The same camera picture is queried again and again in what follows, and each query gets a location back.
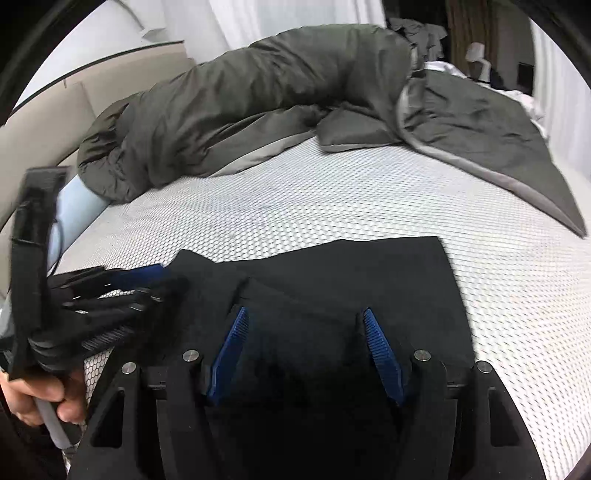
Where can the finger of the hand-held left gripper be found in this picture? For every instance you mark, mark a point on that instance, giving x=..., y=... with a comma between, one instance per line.
x=115, y=307
x=134, y=277

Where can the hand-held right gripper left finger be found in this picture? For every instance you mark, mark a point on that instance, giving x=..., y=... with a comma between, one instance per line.
x=228, y=355

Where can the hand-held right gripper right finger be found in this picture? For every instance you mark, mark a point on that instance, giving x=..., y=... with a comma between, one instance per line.
x=383, y=357

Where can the black pants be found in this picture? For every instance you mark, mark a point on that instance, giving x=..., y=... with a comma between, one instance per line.
x=346, y=277

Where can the person's left hand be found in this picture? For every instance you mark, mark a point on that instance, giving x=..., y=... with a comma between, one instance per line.
x=27, y=397

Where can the light blue pillow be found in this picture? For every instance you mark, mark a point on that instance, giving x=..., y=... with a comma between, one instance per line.
x=78, y=207

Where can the white mesh bed mattress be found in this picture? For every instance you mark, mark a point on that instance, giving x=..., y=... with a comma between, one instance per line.
x=323, y=194

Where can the beige padded headboard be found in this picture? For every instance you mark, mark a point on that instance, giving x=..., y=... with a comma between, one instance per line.
x=92, y=87

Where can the grey duvet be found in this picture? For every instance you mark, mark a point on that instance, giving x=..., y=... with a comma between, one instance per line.
x=254, y=101

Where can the dark cloth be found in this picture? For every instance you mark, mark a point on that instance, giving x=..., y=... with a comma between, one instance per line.
x=497, y=78

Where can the black monitor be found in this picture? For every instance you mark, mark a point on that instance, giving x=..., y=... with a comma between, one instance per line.
x=526, y=74

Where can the white chair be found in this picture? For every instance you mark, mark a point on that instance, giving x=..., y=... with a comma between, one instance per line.
x=474, y=50

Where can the grey crumpled cloth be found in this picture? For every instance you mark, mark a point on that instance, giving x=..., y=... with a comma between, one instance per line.
x=420, y=32

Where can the white curtain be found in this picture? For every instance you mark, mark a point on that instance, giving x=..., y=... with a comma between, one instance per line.
x=563, y=83

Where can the brown curtain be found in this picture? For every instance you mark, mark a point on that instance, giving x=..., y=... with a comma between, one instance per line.
x=466, y=27

